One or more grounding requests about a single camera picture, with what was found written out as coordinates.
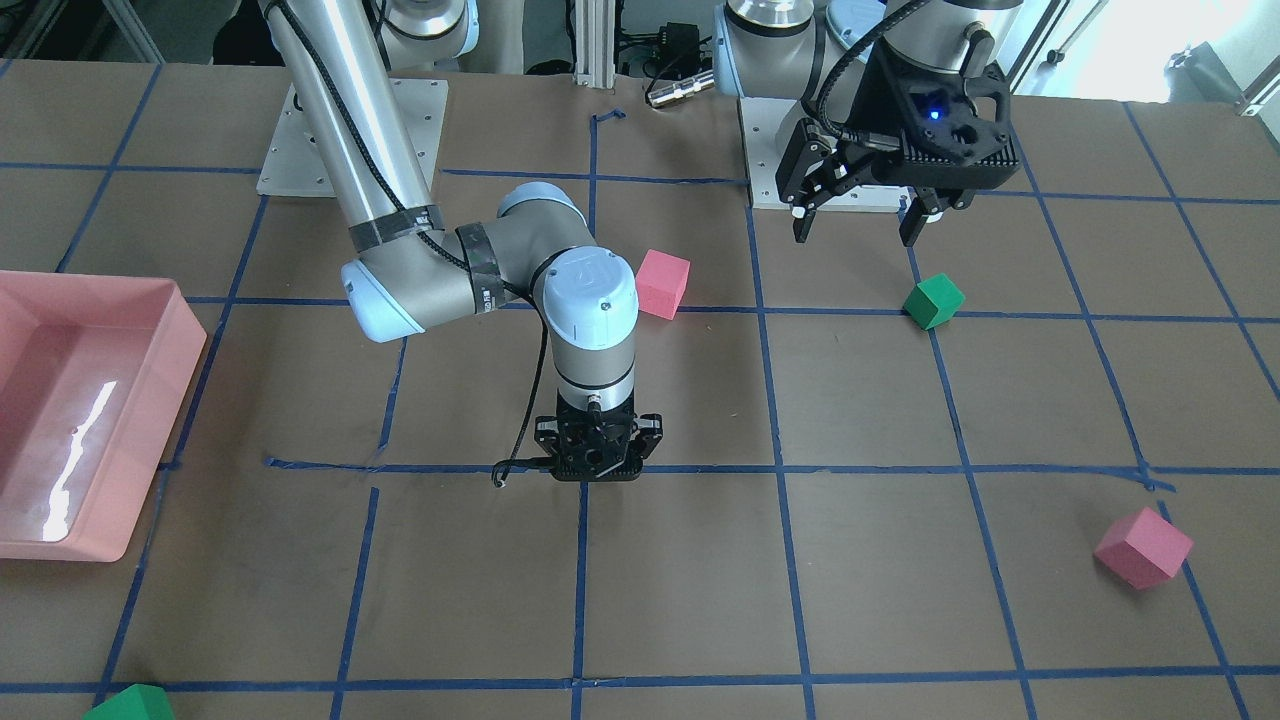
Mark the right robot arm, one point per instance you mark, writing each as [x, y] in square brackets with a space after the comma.
[412, 272]

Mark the green cube far corner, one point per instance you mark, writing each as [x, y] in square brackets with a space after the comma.
[136, 702]

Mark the silver cylinder connector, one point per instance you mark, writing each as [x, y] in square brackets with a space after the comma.
[667, 96]

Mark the green cube near base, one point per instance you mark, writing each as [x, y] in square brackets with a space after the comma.
[933, 301]

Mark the pink cube near edge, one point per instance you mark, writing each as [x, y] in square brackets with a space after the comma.
[1144, 549]

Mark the pink plastic bin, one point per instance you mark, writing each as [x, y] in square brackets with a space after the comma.
[95, 368]

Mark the pink cube near base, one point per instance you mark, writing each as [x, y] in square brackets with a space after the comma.
[661, 283]

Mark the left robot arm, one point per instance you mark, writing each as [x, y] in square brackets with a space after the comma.
[797, 50]

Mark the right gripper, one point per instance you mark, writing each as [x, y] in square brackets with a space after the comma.
[544, 434]

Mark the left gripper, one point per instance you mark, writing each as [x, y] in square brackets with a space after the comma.
[883, 98]

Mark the aluminium frame post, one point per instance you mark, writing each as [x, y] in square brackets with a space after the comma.
[594, 25]

